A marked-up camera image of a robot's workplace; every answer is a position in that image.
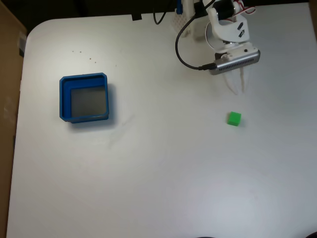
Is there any green cube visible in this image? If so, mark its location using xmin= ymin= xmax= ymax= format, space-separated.
xmin=226 ymin=111 xmax=242 ymax=126

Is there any blue square box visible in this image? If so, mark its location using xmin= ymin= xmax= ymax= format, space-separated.
xmin=58 ymin=72 xmax=110 ymax=124

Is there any brown cardboard box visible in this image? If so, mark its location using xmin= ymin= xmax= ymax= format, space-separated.
xmin=0 ymin=2 xmax=28 ymax=238

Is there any black white label sticker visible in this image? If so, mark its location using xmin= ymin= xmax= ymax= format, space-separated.
xmin=16 ymin=33 xmax=27 ymax=57

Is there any silver camera box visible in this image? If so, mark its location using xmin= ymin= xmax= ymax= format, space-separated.
xmin=207 ymin=48 xmax=261 ymax=76

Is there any black camera cable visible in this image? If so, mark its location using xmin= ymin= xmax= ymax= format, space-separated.
xmin=153 ymin=0 xmax=216 ymax=71

